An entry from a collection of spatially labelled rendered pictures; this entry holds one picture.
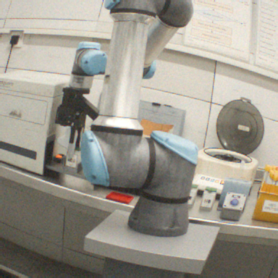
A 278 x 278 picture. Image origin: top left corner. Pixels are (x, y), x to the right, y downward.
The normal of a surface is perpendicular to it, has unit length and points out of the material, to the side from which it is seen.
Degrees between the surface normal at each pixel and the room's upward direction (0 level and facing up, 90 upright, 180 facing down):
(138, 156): 65
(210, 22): 95
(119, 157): 80
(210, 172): 90
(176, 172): 89
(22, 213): 90
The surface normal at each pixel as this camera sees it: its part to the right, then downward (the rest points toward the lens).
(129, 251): -0.23, 0.15
